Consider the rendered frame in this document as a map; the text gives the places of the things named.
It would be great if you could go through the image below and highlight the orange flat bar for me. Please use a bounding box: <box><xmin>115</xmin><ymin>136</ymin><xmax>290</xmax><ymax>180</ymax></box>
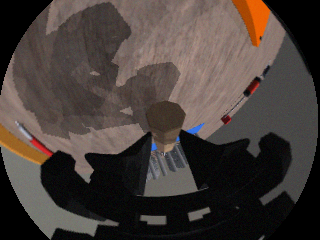
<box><xmin>0</xmin><ymin>124</ymin><xmax>49</xmax><ymax>164</ymax></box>

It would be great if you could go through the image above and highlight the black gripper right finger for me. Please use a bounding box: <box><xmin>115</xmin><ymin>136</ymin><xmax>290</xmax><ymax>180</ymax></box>
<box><xmin>179</xmin><ymin>129</ymin><xmax>251</xmax><ymax>189</ymax></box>

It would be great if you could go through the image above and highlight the blue flat strip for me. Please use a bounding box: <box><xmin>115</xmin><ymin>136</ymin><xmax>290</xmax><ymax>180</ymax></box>
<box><xmin>151</xmin><ymin>124</ymin><xmax>204</xmax><ymax>151</ymax></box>

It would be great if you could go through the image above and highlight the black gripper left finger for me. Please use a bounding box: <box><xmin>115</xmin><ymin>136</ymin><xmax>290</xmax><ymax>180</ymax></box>
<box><xmin>84</xmin><ymin>132</ymin><xmax>152</xmax><ymax>196</ymax></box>

